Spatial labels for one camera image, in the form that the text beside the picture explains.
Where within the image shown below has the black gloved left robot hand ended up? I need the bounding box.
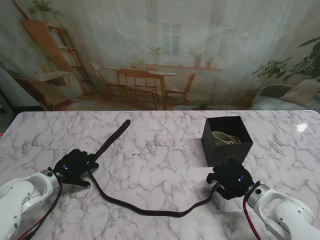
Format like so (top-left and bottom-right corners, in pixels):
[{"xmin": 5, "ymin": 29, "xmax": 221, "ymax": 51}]
[{"xmin": 53, "ymin": 148, "xmax": 100, "ymax": 188}]

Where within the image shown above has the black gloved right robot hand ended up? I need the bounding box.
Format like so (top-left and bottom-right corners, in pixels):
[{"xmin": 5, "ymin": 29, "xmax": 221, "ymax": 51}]
[{"xmin": 206, "ymin": 156, "xmax": 256, "ymax": 201}]

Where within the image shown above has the beige braided belt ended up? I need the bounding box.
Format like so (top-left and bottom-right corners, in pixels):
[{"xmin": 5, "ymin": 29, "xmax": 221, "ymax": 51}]
[
  {"xmin": 226, "ymin": 134, "xmax": 243, "ymax": 145},
  {"xmin": 211, "ymin": 131, "xmax": 235, "ymax": 145}
]

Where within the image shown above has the dark brown braided belt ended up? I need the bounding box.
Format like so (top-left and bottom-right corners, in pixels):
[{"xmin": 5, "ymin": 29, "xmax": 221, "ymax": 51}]
[{"xmin": 89, "ymin": 119, "xmax": 221, "ymax": 219}]

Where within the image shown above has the black belt storage box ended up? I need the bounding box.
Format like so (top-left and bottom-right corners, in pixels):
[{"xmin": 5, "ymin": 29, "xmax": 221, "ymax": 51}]
[{"xmin": 200, "ymin": 115, "xmax": 254, "ymax": 168}]

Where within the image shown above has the printed room scene backdrop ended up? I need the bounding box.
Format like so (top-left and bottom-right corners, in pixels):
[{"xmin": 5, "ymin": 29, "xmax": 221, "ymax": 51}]
[{"xmin": 0, "ymin": 0, "xmax": 320, "ymax": 112}]

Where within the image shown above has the red black right arm cable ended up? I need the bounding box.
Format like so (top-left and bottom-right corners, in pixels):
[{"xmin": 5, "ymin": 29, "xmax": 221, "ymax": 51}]
[{"xmin": 243, "ymin": 194, "xmax": 262, "ymax": 240}]

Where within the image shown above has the red black arm cable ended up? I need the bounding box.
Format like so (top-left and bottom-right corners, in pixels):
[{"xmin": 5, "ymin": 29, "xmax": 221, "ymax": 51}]
[
  {"xmin": 16, "ymin": 179, "xmax": 64, "ymax": 240},
  {"xmin": 243, "ymin": 194, "xmax": 262, "ymax": 240}
]

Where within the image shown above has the red black left arm cable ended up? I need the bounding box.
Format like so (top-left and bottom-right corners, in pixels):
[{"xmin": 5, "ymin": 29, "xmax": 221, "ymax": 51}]
[{"xmin": 16, "ymin": 179, "xmax": 64, "ymax": 240}]

